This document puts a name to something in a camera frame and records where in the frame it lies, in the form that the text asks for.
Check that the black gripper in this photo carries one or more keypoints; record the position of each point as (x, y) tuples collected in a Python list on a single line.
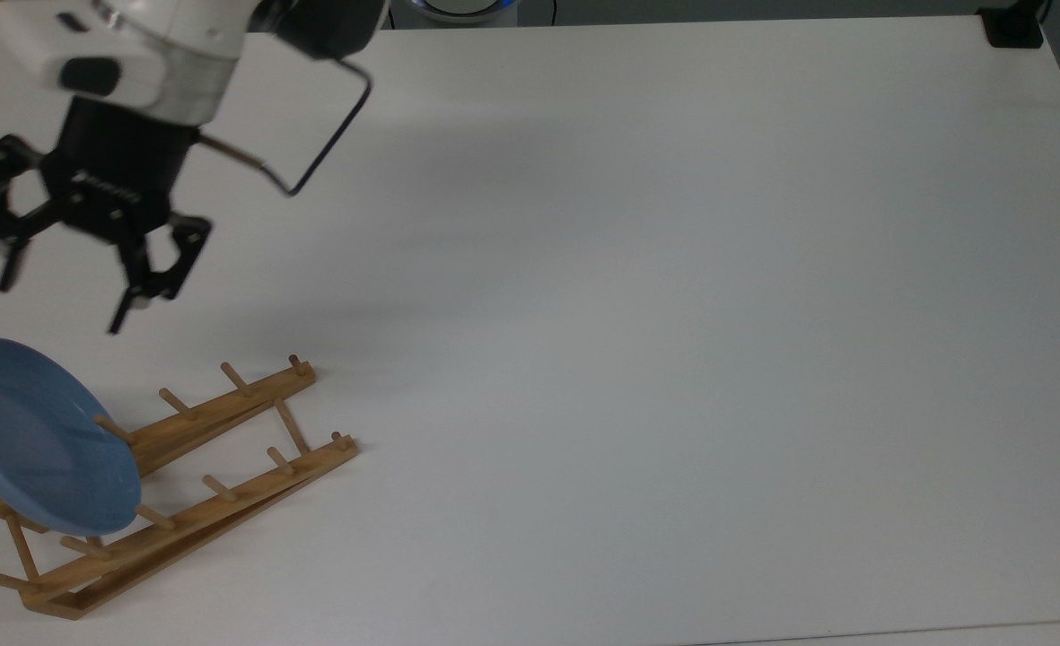
[(117, 175)]

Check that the blue plate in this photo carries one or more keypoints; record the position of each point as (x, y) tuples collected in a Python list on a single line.
[(36, 440)]

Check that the wooden plate rack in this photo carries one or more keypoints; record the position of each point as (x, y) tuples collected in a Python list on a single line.
[(224, 498)]

